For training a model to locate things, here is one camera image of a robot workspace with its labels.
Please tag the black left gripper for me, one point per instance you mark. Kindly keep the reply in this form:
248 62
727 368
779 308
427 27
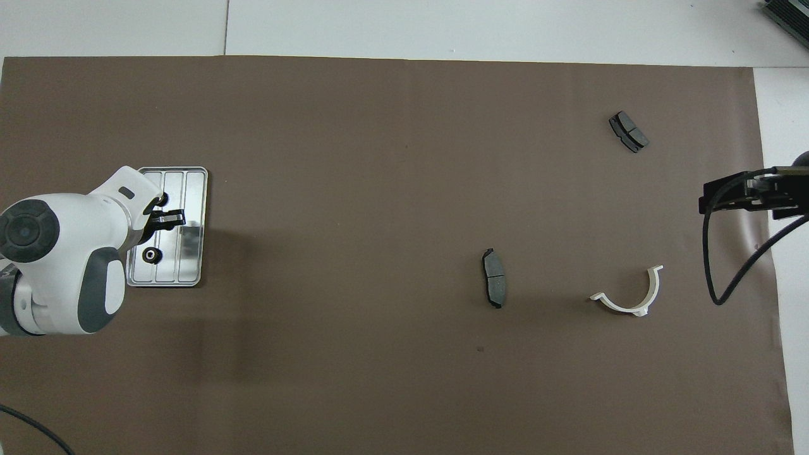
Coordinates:
150 232

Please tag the large black bearing gear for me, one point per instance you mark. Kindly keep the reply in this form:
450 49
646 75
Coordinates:
152 254

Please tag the long dark brake pad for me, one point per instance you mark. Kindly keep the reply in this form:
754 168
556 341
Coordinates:
494 278

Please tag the brown table mat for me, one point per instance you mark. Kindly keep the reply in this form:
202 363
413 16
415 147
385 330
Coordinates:
379 158

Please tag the silver ribbed metal tray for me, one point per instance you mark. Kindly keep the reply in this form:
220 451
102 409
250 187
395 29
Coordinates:
189 253

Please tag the black finned device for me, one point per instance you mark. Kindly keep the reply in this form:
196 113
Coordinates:
790 14

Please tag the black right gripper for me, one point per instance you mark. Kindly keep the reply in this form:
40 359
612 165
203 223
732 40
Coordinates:
780 186

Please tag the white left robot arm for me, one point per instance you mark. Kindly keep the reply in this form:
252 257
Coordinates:
63 265

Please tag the small black nut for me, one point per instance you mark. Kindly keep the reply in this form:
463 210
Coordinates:
162 199

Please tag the short dark brake pad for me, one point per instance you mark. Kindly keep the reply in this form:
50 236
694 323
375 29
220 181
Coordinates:
629 131

